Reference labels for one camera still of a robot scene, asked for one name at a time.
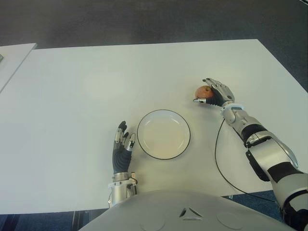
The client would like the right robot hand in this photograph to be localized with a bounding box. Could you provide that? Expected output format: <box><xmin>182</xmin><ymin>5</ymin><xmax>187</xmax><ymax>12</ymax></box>
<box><xmin>192</xmin><ymin>77</ymin><xmax>235</xmax><ymax>107</ymax></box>

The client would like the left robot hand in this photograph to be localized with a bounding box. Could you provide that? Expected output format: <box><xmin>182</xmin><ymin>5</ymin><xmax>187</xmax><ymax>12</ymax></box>
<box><xmin>111</xmin><ymin>120</ymin><xmax>137</xmax><ymax>174</ymax></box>

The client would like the red apple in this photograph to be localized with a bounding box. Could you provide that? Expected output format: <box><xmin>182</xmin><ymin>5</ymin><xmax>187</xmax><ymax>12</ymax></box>
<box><xmin>194</xmin><ymin>85</ymin><xmax>214</xmax><ymax>98</ymax></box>

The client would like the white plate black rim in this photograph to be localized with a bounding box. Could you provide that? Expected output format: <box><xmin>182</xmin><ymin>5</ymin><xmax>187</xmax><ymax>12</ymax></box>
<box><xmin>136</xmin><ymin>109</ymin><xmax>192</xmax><ymax>160</ymax></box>

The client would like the grey robot torso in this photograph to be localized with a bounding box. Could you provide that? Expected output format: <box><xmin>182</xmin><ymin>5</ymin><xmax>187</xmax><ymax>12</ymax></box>
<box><xmin>78</xmin><ymin>190</ymin><xmax>297</xmax><ymax>231</ymax></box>

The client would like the black cable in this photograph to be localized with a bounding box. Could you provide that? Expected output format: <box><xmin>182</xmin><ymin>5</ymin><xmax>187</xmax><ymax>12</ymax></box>
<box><xmin>214</xmin><ymin>117</ymin><xmax>276</xmax><ymax>202</ymax></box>

